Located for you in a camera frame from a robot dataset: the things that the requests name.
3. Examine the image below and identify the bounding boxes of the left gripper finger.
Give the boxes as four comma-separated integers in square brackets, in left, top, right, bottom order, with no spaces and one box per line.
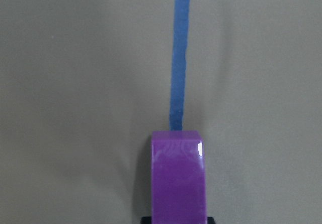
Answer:
[140,215,216,224]

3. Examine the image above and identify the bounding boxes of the purple trapezoid block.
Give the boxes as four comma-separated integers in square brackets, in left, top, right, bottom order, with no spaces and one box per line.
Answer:
[151,131,207,223]

